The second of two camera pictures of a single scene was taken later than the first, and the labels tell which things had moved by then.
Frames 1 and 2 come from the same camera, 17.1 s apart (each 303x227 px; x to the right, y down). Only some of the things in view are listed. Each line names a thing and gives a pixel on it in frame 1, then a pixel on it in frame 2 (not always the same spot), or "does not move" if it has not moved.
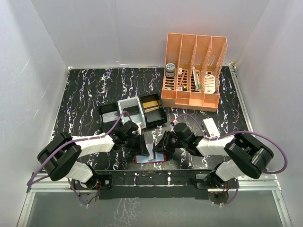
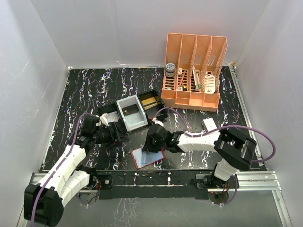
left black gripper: x=138 y=143 -> x=117 y=135
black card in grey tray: x=132 y=110 does not move
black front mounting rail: x=155 y=183 does not move
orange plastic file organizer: x=192 y=65 does not move
